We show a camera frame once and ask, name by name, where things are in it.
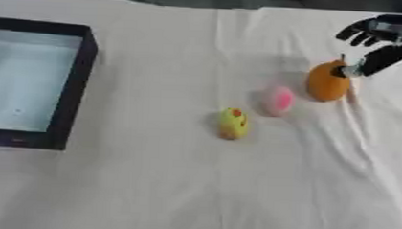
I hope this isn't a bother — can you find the orange toy pear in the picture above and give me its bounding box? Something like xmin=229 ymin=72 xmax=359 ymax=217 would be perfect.
xmin=303 ymin=52 xmax=354 ymax=103

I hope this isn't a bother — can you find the pink and white toy peach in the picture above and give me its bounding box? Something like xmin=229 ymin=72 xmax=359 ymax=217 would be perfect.
xmin=259 ymin=84 xmax=298 ymax=119

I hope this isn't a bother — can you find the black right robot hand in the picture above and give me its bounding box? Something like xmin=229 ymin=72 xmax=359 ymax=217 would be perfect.
xmin=332 ymin=11 xmax=402 ymax=80

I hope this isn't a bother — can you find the yellow green toy apple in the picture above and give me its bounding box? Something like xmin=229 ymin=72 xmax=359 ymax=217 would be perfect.
xmin=216 ymin=106 xmax=252 ymax=141

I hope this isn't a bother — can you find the black box with white inside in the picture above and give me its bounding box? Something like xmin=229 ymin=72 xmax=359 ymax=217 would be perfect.
xmin=0 ymin=16 xmax=101 ymax=153

